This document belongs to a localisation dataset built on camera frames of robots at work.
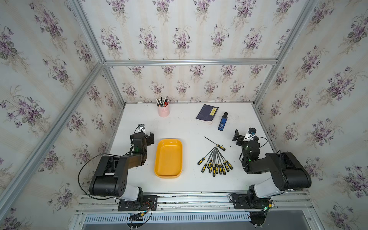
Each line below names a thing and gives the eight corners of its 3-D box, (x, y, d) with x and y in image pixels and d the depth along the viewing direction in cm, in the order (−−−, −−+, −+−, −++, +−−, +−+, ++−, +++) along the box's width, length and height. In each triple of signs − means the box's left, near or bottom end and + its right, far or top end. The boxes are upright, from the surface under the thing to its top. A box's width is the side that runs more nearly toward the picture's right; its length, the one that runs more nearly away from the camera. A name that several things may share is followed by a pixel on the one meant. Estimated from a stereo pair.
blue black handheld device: (217, 129, 106) (218, 125, 102) (223, 116, 115) (224, 111, 111) (222, 131, 105) (224, 127, 101) (227, 117, 114) (229, 113, 109)
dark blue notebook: (196, 118, 113) (196, 116, 111) (204, 104, 123) (204, 102, 121) (210, 123, 109) (211, 121, 107) (217, 109, 119) (218, 107, 117)
